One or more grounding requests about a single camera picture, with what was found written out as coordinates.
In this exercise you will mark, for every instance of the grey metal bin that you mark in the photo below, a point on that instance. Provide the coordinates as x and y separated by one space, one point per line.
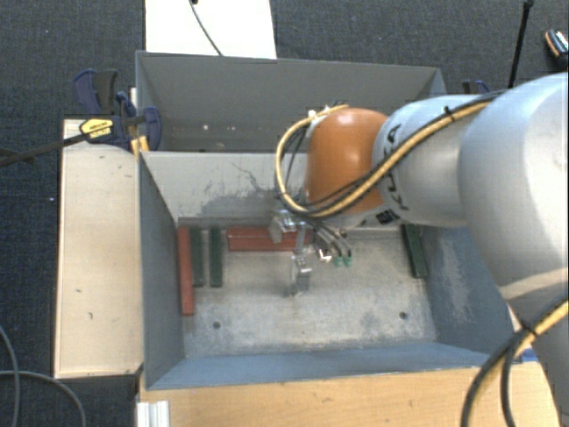
311 327

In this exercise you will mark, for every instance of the dark green flat block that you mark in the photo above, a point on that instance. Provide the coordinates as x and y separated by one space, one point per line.
216 258
415 252
198 258

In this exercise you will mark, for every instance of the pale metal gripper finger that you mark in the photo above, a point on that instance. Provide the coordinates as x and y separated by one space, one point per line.
294 278
305 280

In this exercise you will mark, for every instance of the red-brown flat block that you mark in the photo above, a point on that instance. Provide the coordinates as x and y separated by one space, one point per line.
249 239
186 274

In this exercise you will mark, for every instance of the pale wood flat board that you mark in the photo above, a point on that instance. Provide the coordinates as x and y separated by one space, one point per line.
100 260

